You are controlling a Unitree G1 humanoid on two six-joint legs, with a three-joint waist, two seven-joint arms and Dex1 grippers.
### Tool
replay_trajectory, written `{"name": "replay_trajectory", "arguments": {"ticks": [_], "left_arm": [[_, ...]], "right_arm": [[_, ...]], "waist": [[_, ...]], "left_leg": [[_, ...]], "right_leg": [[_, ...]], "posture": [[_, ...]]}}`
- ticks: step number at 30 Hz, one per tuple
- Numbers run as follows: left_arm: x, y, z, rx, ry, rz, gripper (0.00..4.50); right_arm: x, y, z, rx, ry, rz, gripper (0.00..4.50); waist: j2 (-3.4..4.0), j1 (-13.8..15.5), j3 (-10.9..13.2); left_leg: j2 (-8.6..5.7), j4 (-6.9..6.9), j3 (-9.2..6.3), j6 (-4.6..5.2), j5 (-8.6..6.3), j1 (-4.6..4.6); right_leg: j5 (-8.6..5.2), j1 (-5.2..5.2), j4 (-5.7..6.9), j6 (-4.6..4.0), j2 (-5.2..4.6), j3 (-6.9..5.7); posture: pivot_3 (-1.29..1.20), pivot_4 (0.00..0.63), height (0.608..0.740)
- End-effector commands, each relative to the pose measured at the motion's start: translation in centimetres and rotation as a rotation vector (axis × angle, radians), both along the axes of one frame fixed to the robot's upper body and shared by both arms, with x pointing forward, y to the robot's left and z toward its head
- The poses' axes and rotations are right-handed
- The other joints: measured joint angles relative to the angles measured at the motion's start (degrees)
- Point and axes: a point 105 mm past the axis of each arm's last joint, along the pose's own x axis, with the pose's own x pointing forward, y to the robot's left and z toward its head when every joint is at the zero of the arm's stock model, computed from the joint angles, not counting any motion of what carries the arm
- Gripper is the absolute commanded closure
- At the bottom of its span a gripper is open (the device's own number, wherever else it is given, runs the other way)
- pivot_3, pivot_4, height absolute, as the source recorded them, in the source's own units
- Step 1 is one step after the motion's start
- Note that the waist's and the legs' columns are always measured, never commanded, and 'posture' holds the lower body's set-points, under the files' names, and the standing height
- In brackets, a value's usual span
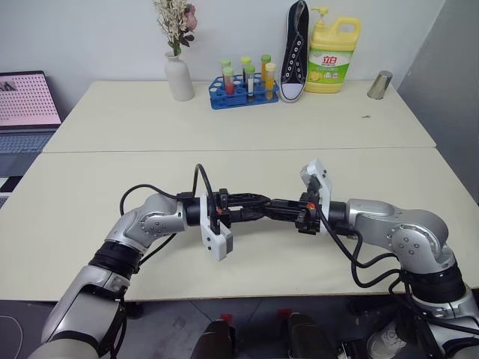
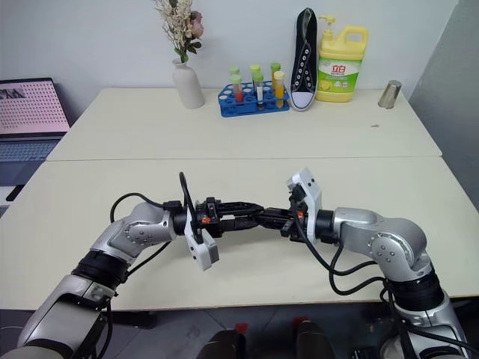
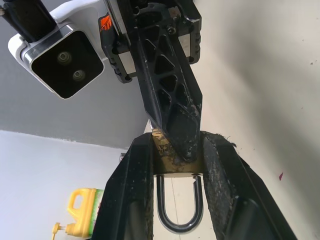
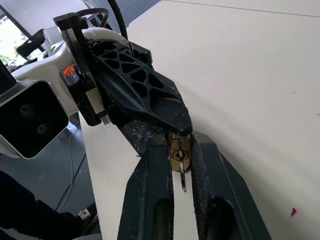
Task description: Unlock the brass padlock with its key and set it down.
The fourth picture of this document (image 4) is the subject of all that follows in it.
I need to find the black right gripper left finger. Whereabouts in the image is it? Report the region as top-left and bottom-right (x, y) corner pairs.
(116, 131), (175, 240)

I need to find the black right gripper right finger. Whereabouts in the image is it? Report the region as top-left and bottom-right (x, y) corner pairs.
(190, 131), (273, 240)

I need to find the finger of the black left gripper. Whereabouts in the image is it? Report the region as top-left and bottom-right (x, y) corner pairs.
(106, 104), (174, 155)
(94, 42), (194, 138)

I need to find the silver key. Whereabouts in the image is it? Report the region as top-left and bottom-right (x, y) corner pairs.
(177, 149), (189, 193)

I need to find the brass padlock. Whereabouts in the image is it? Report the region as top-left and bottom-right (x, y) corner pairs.
(170, 133), (192, 173)

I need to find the white and black sneaker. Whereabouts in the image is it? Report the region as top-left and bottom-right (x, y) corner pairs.
(76, 202), (100, 227)

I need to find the grey perforated panel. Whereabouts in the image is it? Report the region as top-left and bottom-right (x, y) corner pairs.
(83, 0), (163, 30)

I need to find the person's dark trouser leg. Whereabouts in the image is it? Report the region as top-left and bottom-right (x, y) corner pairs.
(0, 169), (85, 240)

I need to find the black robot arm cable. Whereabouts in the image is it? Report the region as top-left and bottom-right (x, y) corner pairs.
(81, 0), (131, 51)

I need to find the thin white floor cable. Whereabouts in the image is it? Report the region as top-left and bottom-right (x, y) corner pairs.
(54, 133), (88, 213)

